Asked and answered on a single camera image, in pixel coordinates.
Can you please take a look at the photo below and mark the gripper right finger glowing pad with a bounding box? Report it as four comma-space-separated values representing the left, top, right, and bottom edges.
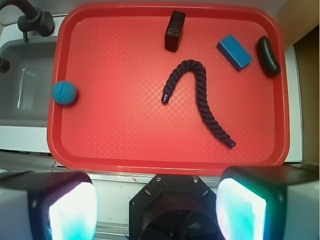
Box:
215, 164, 320, 240

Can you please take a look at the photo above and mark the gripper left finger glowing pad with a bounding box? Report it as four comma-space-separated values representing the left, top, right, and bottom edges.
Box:
0, 171, 99, 240

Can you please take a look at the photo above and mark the blue box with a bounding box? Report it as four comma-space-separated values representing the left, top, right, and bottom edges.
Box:
216, 34, 253, 71

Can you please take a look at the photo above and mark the black box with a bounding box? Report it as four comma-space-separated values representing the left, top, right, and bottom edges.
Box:
164, 11, 186, 52

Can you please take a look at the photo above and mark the blue textured ball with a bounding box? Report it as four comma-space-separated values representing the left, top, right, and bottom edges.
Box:
51, 81, 78, 105

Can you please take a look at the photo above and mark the grey toy sink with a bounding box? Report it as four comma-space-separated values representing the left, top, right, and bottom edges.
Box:
0, 36, 57, 127

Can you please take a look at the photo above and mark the black oblong eggplant toy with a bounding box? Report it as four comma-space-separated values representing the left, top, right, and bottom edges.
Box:
256, 36, 281, 76

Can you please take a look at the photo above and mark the black faucet knob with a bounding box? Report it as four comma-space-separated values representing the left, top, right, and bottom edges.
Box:
0, 58, 10, 74

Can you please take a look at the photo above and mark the red plastic tray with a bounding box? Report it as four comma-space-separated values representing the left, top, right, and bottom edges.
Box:
47, 2, 290, 176

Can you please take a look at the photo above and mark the black toy faucet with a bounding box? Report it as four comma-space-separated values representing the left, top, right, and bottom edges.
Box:
0, 0, 55, 42

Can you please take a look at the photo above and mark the dark purple rope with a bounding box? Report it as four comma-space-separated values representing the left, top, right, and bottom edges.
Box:
161, 59, 237, 150

